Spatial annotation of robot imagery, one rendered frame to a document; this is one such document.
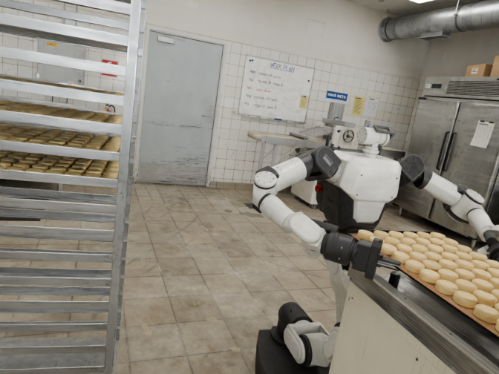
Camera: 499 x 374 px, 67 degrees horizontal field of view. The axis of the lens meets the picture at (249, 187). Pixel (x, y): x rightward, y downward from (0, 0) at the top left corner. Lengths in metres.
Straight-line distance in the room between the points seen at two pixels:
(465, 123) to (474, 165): 0.55
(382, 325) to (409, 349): 0.11
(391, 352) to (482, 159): 4.16
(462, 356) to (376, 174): 0.71
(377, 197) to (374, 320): 0.49
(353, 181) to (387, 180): 0.14
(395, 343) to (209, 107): 4.70
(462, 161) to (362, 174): 3.95
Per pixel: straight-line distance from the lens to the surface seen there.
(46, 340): 2.14
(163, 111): 5.42
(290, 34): 5.96
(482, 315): 1.01
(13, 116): 1.35
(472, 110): 5.42
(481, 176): 5.22
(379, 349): 1.31
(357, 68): 6.57
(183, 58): 5.45
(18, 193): 1.85
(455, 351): 1.11
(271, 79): 5.80
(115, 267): 1.40
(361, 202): 1.53
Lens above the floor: 1.39
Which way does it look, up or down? 13 degrees down
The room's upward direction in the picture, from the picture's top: 9 degrees clockwise
